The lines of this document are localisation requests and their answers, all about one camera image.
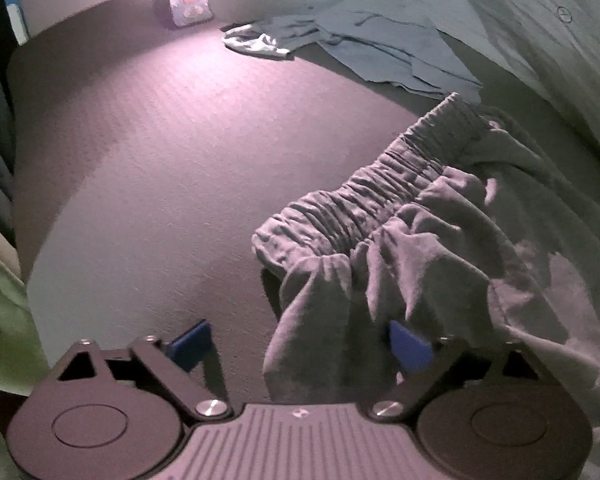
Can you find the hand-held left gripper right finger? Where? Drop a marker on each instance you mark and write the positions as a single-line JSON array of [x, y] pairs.
[[411, 349]]

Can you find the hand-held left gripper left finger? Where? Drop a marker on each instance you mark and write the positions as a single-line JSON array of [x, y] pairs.
[[192, 344]]

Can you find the grey pants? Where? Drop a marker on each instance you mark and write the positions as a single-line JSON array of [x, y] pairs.
[[405, 240]]

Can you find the green cloth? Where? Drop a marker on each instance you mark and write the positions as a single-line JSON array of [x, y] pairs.
[[5, 325]]

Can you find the light blue garment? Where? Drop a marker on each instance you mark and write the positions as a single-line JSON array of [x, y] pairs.
[[375, 40]]

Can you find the carrot printed pale sheet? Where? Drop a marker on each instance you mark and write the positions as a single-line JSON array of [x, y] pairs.
[[530, 35]]

